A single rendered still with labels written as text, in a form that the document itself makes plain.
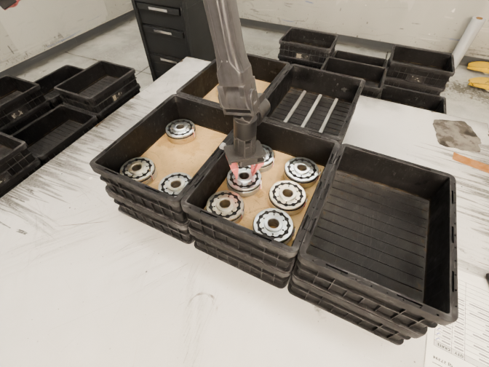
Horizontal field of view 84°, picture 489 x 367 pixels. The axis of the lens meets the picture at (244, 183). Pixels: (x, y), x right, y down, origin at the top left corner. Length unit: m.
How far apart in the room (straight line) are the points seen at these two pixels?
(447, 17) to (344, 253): 3.45
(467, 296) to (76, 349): 1.01
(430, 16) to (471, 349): 3.45
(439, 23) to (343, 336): 3.57
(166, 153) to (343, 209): 0.59
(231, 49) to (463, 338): 0.86
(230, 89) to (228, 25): 0.13
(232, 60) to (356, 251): 0.53
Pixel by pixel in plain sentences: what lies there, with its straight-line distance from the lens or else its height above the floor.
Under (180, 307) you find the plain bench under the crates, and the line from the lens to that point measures 0.80.
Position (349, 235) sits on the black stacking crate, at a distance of 0.77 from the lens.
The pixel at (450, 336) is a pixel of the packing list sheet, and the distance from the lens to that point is 0.92.
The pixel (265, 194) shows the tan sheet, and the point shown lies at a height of 0.83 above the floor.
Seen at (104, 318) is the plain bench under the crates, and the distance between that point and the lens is 0.86.
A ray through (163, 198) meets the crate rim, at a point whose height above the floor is 0.93.
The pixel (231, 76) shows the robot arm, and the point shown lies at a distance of 0.60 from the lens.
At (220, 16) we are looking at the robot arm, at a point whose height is 1.28.
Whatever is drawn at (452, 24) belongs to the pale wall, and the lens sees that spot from 3.98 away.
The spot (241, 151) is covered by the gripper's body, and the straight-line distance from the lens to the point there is 0.69.
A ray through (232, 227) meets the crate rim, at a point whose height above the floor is 0.93.
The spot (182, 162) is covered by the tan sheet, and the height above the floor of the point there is 0.83.
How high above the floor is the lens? 1.45
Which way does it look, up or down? 49 degrees down
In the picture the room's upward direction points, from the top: straight up
